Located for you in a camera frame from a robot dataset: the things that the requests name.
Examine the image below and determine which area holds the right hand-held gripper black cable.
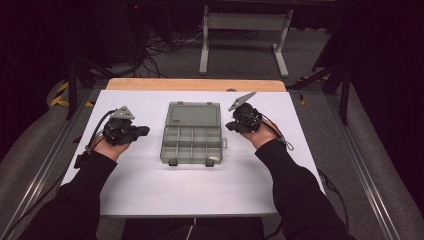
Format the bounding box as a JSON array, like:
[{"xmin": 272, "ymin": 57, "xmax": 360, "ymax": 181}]
[{"xmin": 245, "ymin": 112, "xmax": 295, "ymax": 152}]

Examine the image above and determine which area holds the bundle of black floor cables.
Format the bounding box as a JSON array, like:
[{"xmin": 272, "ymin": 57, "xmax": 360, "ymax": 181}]
[{"xmin": 132, "ymin": 29, "xmax": 205, "ymax": 80}]

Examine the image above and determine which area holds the black tripod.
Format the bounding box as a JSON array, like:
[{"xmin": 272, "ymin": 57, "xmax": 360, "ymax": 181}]
[
  {"xmin": 285, "ymin": 62, "xmax": 352, "ymax": 127},
  {"xmin": 64, "ymin": 55, "xmax": 115, "ymax": 121}
]

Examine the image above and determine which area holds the person's torso in black clothing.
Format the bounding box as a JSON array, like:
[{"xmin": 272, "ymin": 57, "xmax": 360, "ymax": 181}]
[{"xmin": 120, "ymin": 216, "xmax": 265, "ymax": 240}]

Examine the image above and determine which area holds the hand-held gripper black cable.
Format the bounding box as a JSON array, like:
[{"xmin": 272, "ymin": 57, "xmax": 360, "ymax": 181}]
[
  {"xmin": 245, "ymin": 112, "xmax": 295, "ymax": 152},
  {"xmin": 73, "ymin": 109, "xmax": 118, "ymax": 170}
]

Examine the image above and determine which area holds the wooden table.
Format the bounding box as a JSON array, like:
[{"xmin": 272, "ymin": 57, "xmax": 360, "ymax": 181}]
[{"xmin": 105, "ymin": 77, "xmax": 287, "ymax": 93}]

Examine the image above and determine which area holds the long black floor cable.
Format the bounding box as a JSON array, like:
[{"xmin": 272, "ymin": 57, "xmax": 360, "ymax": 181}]
[{"xmin": 316, "ymin": 168, "xmax": 352, "ymax": 234}]

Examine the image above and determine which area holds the aluminium rail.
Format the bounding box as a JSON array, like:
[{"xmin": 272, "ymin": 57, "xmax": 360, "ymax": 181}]
[
  {"xmin": 0, "ymin": 89, "xmax": 98, "ymax": 240},
  {"xmin": 324, "ymin": 94, "xmax": 402, "ymax": 240}
]

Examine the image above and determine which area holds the person's left hand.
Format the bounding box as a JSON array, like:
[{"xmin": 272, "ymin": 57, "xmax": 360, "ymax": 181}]
[{"xmin": 91, "ymin": 134, "xmax": 132, "ymax": 163}]

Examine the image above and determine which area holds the person's right hand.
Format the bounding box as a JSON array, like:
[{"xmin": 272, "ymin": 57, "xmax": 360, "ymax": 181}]
[{"xmin": 239, "ymin": 119, "xmax": 278, "ymax": 151}]

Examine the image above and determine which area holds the left hand-held gripper black cable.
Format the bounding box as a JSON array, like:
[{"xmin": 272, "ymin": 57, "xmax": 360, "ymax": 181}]
[{"xmin": 73, "ymin": 109, "xmax": 118, "ymax": 170}]

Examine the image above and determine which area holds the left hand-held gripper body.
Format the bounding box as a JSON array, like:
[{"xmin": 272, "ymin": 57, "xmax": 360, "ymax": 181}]
[{"xmin": 102, "ymin": 105, "xmax": 140, "ymax": 147}]

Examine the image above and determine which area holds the yellow black floor tape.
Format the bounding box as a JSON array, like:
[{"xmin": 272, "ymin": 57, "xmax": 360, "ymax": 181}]
[
  {"xmin": 297, "ymin": 74, "xmax": 332, "ymax": 106},
  {"xmin": 49, "ymin": 81, "xmax": 96, "ymax": 108}
]

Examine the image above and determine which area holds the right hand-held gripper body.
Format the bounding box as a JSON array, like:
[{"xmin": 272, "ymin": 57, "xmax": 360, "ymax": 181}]
[{"xmin": 227, "ymin": 91, "xmax": 263, "ymax": 135}]

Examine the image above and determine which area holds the grey metal stand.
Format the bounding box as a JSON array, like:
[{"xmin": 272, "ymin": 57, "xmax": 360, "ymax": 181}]
[{"xmin": 198, "ymin": 4, "xmax": 295, "ymax": 79}]

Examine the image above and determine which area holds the clear grey compartment box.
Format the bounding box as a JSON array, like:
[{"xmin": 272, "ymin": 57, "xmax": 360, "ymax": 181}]
[{"xmin": 159, "ymin": 101, "xmax": 229, "ymax": 168}]

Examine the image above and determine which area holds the white board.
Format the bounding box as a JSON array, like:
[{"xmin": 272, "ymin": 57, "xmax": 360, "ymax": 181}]
[{"xmin": 61, "ymin": 89, "xmax": 326, "ymax": 218}]

